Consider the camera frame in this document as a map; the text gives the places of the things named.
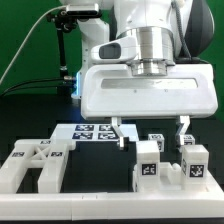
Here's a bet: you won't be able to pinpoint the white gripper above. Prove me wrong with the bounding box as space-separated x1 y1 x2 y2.
81 64 218 149

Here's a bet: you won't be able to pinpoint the white chair seat plate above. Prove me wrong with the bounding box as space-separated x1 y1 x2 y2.
132 162 181 192

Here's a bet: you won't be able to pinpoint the white chair back frame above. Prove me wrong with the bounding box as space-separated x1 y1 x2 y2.
0 139 76 194

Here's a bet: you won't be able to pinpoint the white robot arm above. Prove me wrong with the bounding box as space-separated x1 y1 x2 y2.
60 0 218 147

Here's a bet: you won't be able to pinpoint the white base tag plate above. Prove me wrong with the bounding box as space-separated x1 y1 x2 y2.
51 124 139 142

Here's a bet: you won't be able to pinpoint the white U-shaped obstacle frame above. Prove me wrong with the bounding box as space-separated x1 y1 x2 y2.
0 176 224 221

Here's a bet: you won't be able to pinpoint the black cables on table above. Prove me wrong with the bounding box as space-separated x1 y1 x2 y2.
0 78 76 100

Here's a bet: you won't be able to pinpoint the grey camera on stand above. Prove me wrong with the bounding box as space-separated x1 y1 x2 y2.
66 3 102 18

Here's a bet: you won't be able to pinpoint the black camera stand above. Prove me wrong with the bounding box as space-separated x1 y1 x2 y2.
46 9 77 96

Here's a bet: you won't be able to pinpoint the white camera cable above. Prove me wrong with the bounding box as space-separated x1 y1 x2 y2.
0 5 67 87

